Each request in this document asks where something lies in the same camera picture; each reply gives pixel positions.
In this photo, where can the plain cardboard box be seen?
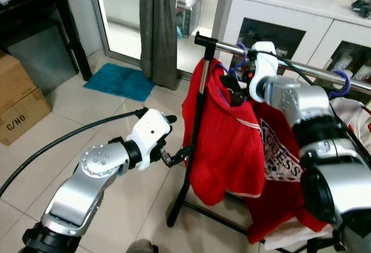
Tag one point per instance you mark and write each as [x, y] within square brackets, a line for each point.
[14, 82]

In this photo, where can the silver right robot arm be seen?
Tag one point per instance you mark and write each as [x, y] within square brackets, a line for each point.
[324, 148]

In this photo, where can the grey box under desk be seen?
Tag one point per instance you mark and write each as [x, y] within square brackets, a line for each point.
[40, 61]

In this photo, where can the white cabinet with glass doors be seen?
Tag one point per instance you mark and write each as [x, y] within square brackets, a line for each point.
[290, 3]

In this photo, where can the black gadget on cabinet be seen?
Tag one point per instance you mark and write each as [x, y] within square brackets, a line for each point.
[362, 8]

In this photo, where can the plain red shirt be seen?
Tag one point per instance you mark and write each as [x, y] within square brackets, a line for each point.
[226, 143]

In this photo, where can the cardboard box with black print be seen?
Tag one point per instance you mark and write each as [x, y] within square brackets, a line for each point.
[26, 119]

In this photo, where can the red shirt with GUESS print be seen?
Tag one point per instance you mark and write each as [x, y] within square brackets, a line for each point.
[272, 206]

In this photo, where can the purple plastic hanger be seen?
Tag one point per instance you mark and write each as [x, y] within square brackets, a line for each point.
[346, 82]
[239, 66]

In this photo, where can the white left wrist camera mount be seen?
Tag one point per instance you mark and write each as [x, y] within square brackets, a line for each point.
[151, 131]

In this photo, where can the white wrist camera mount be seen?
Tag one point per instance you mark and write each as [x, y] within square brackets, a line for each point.
[264, 67]
[151, 131]

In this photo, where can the grey curtain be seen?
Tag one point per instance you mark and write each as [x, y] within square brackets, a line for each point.
[157, 26]

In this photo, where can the blue shaggy floor mat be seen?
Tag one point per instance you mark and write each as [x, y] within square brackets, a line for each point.
[119, 82]

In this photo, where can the black desk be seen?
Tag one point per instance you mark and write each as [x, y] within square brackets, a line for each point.
[58, 9]

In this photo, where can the black and chrome clothes rack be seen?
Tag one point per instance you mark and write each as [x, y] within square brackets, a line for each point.
[229, 47]

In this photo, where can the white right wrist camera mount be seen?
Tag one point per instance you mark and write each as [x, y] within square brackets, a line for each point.
[264, 67]

